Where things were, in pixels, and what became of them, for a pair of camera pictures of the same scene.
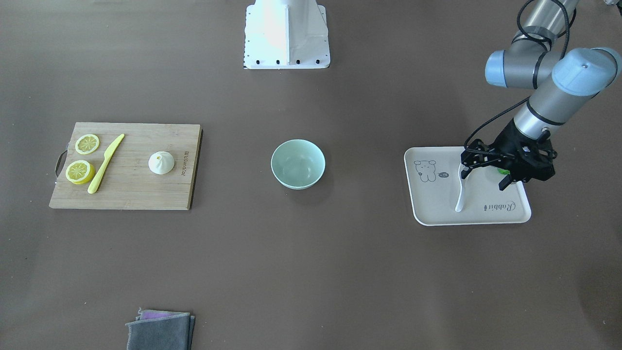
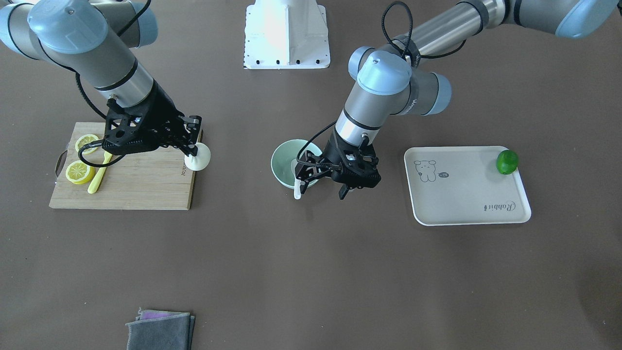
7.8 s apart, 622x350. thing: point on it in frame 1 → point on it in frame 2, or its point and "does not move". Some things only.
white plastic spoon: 459,206 → 297,194
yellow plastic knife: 107,156 does not move
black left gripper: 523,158 → 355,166
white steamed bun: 161,163 → 200,161
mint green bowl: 298,164 does not move
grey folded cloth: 161,330 does not move
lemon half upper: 79,172 does not move
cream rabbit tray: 434,187 does not move
